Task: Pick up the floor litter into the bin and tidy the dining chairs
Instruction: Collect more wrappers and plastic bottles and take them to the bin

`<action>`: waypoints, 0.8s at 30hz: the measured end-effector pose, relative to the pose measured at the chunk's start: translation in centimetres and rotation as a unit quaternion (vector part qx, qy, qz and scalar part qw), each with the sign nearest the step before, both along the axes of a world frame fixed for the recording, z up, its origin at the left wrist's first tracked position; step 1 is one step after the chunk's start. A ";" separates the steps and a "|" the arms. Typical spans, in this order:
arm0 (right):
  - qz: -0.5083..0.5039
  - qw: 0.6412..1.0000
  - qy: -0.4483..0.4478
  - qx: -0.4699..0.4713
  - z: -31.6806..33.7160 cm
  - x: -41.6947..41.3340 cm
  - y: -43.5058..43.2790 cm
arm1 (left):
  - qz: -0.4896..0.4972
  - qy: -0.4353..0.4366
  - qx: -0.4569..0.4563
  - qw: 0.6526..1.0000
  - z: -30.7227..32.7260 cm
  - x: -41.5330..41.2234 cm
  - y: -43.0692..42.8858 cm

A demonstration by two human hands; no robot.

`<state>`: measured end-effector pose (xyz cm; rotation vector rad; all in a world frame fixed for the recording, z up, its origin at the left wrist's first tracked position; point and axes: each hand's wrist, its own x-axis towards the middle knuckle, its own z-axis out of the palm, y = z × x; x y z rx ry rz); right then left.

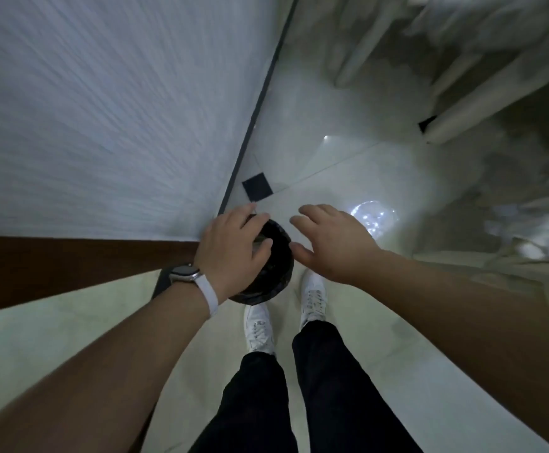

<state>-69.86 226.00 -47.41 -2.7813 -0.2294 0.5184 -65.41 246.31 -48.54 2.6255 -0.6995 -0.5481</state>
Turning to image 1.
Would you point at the person's right hand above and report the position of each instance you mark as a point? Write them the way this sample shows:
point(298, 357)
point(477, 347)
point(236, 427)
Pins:
point(340, 250)

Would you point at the person's left hand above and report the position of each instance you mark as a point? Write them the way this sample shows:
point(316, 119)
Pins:
point(227, 254)

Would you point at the person's left forearm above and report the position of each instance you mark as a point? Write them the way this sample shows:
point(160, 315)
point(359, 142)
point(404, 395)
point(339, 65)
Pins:
point(90, 372)

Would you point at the person's right forearm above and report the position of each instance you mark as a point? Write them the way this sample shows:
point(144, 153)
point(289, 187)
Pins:
point(468, 316)

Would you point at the black purple waste bin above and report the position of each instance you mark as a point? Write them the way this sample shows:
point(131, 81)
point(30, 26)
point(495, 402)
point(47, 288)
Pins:
point(279, 268)

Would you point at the smartwatch with white band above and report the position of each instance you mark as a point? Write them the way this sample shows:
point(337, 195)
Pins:
point(206, 290)

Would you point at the white right sneaker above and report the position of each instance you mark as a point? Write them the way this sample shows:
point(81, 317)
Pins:
point(313, 301)

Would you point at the white sneaker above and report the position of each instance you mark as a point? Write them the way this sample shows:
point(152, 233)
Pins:
point(258, 327)
point(313, 301)

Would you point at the white left sneaker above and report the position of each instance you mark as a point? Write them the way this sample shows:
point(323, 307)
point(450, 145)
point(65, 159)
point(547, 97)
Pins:
point(258, 327)

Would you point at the black baseboard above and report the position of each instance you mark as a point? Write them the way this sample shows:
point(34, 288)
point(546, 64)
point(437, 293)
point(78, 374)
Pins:
point(255, 113)

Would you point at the black trousers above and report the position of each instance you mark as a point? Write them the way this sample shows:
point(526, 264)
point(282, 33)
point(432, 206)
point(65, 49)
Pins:
point(340, 396)

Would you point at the brown doorway frame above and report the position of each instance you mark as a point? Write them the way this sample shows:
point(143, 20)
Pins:
point(66, 268)

